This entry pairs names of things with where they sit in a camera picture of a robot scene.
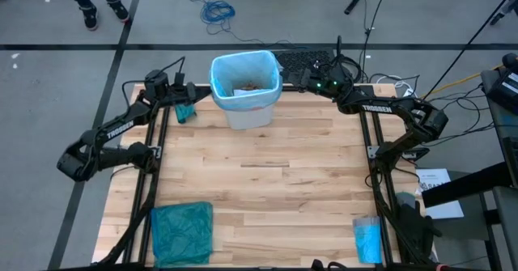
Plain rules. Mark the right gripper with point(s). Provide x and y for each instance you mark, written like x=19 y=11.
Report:
x=315 y=79

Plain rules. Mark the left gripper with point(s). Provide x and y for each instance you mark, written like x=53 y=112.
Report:
x=188 y=93

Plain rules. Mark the light blue trash bag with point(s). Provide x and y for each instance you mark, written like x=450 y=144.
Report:
x=226 y=73

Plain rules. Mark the brown paper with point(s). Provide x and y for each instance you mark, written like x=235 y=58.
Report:
x=251 y=86

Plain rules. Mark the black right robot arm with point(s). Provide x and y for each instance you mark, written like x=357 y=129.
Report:
x=388 y=109

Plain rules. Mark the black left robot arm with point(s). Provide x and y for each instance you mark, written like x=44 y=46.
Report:
x=117 y=127

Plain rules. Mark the small crumpled teal bag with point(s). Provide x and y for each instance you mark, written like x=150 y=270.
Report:
x=185 y=113

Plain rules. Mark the white trash bin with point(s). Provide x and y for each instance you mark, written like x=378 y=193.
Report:
x=249 y=119

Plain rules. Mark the folded teal plastic bag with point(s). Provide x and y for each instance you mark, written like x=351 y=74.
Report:
x=182 y=234

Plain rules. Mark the black handheld controller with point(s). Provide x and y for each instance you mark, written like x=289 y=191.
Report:
x=352 y=4

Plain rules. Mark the white power strip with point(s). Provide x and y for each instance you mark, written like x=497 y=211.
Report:
x=406 y=98

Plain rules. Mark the person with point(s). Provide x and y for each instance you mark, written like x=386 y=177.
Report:
x=87 y=4

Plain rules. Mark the white printed paper sheet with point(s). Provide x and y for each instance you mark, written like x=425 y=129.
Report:
x=435 y=178

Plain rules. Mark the roll of blue bags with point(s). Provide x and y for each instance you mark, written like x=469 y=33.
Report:
x=367 y=242

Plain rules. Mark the black bar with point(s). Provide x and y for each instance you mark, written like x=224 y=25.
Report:
x=465 y=186

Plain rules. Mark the black labelled device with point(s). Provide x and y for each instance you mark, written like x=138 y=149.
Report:
x=503 y=89

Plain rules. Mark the grey stand leg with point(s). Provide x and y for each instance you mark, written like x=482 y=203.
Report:
x=503 y=8

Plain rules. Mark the grey side desk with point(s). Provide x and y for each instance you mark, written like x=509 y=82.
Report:
x=508 y=230

